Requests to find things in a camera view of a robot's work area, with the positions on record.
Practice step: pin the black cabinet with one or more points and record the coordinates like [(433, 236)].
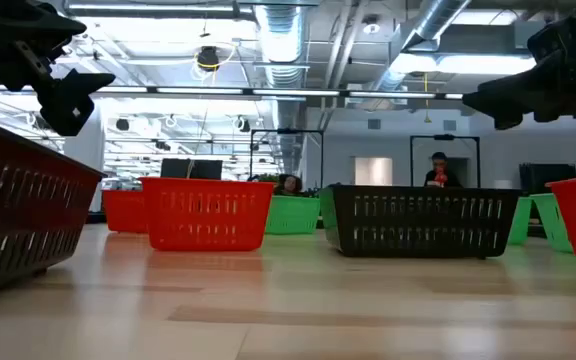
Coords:
[(548, 177)]

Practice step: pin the black round ceiling device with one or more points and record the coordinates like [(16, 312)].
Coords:
[(208, 57)]

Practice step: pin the silver round ceiling duct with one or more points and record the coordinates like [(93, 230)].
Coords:
[(282, 45)]

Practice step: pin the person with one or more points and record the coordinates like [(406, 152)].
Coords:
[(439, 175), (289, 184)]

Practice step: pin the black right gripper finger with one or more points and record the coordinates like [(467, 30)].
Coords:
[(573, 40), (518, 97)]

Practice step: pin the green slotted plastic basket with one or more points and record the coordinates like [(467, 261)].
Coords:
[(520, 222), (293, 215), (558, 225)]

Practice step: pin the long ceiling light strip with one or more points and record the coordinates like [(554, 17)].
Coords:
[(293, 92)]

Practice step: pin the silver slanted ceiling duct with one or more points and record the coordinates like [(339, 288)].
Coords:
[(438, 20)]

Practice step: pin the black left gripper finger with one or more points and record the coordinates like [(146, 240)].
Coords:
[(43, 25), (68, 100)]

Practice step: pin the small red object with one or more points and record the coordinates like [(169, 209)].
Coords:
[(440, 180)]

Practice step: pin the green leafy plant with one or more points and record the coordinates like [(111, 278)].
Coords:
[(268, 177)]

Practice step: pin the white door panel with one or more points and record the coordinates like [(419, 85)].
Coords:
[(373, 171)]

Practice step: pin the dark red basket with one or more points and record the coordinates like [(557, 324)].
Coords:
[(18, 210)]

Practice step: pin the black computer monitor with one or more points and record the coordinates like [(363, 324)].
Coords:
[(190, 169)]

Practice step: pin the black metal frame stand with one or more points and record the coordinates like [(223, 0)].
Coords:
[(443, 137), (288, 131)]

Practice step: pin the black slotted plastic basket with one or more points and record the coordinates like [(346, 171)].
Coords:
[(418, 225)]

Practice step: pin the white building column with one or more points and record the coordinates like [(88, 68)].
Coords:
[(85, 165)]

